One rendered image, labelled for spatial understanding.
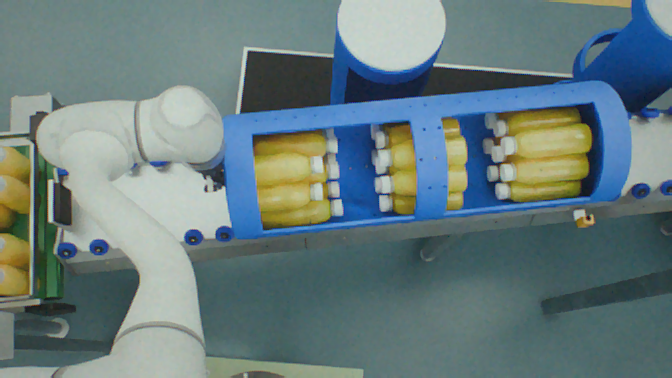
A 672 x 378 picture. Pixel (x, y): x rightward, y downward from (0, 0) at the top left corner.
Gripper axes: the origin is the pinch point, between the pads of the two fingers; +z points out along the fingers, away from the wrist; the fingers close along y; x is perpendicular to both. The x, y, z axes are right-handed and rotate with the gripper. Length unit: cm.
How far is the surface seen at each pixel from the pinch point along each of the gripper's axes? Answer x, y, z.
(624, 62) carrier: 115, -32, 32
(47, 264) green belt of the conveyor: -46, 10, 26
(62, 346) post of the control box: -57, 28, 66
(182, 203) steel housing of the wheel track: -12.1, -1.5, 23.4
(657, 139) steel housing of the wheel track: 113, -6, 23
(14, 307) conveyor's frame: -54, 20, 26
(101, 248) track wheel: -31.0, 8.7, 19.2
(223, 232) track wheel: -1.8, 8.1, 18.4
